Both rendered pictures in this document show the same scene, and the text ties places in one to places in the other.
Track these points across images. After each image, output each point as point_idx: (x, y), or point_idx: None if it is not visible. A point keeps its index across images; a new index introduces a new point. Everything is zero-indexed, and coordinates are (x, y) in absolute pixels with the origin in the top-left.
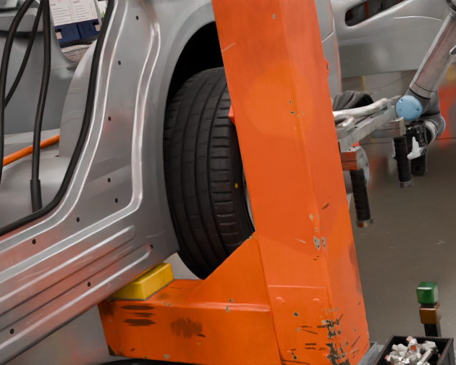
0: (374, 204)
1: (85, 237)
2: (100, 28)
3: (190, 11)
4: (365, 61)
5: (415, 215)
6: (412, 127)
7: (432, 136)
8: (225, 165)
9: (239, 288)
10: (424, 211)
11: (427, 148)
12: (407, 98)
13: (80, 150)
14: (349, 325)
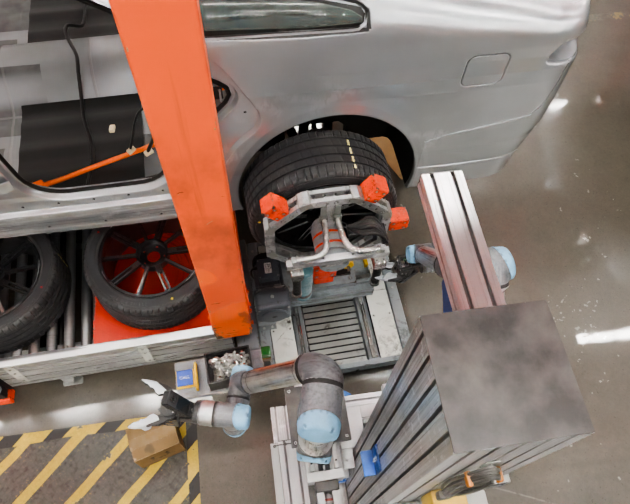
0: None
1: (161, 199)
2: None
3: (302, 112)
4: None
5: None
6: (401, 265)
7: (424, 272)
8: (253, 213)
9: None
10: None
11: (402, 279)
12: (409, 251)
13: None
14: (227, 329)
